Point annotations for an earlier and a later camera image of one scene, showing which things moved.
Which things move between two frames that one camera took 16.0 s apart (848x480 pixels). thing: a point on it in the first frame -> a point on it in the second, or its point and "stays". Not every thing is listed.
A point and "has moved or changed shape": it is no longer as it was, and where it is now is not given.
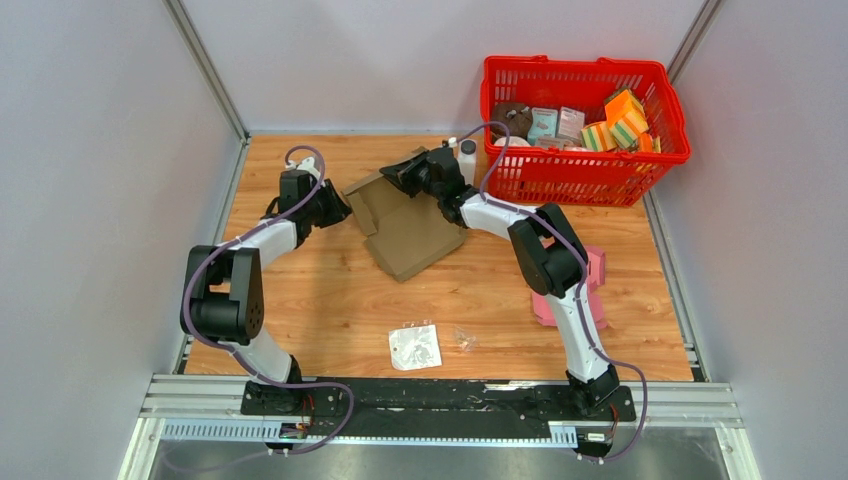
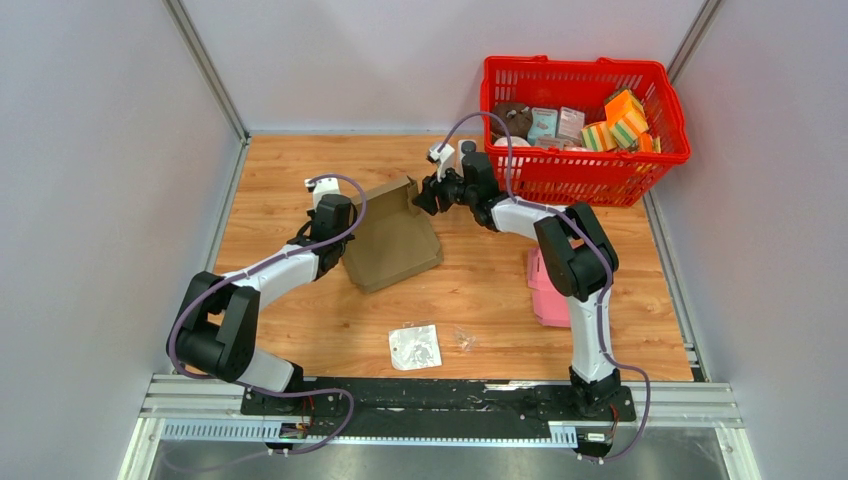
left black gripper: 339,209 -> 349,239
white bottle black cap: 467,156 stays
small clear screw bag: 466,343 stays
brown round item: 518,116 stays
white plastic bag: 415,347 stays
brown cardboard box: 405,231 has moved or changed shape
